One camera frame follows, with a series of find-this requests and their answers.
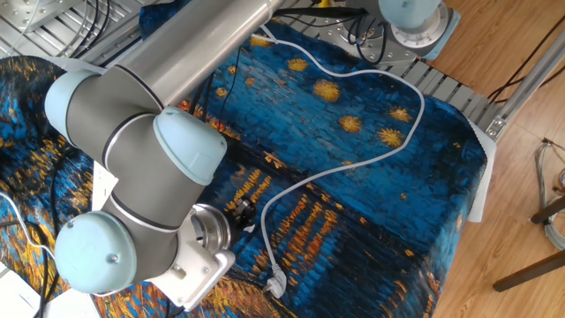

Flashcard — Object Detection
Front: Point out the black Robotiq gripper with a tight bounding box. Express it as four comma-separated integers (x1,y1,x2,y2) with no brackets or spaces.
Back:
227,198,258,231

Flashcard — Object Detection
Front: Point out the white power strip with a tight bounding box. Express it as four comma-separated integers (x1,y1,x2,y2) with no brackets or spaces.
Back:
91,161,119,213

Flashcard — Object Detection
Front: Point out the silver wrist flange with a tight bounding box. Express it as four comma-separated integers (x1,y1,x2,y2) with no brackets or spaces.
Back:
192,202,233,255

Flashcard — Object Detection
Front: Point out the blue starry night tablecloth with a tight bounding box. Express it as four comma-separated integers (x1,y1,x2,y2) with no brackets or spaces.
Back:
0,0,489,318

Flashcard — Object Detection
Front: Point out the white paper sheet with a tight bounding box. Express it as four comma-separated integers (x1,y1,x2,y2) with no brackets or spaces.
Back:
0,263,41,318
41,299,103,318

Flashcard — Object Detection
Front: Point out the dark wooden chair leg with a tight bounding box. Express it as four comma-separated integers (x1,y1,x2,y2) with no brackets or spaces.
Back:
529,196,565,224
492,251,565,292

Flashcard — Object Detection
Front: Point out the silver metal plate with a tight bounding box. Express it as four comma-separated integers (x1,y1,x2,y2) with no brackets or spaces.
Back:
0,0,61,23

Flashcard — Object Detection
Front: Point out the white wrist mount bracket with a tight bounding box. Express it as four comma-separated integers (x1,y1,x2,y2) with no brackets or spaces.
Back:
147,207,237,313

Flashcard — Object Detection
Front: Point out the white strip cord grey plug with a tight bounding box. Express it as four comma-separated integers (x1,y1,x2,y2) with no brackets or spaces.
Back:
251,26,426,299

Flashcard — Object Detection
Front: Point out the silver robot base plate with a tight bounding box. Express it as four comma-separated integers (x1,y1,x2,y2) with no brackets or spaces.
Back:
315,12,420,70

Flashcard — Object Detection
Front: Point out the dark floor cable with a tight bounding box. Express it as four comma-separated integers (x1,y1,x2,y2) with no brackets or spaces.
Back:
487,15,565,105

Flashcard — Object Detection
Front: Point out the aluminium frame beam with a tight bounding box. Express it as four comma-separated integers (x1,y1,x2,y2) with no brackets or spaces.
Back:
484,28,565,143

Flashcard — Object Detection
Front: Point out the grey coiled cable bundle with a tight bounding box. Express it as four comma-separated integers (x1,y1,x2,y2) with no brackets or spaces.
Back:
533,139,565,251

